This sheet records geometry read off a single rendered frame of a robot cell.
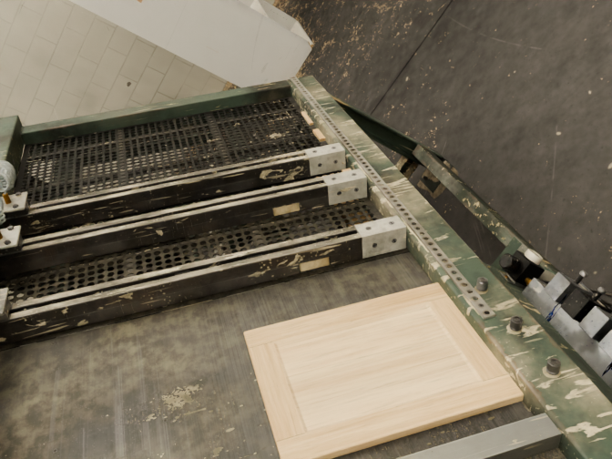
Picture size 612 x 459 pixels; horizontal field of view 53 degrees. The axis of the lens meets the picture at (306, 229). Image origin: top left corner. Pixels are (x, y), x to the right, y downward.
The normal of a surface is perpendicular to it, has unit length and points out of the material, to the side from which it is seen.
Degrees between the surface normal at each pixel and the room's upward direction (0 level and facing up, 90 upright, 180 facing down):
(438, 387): 53
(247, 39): 90
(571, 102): 0
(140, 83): 90
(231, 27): 90
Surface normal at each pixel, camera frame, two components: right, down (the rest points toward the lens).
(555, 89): -0.81, -0.33
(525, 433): -0.07, -0.83
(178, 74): 0.23, 0.59
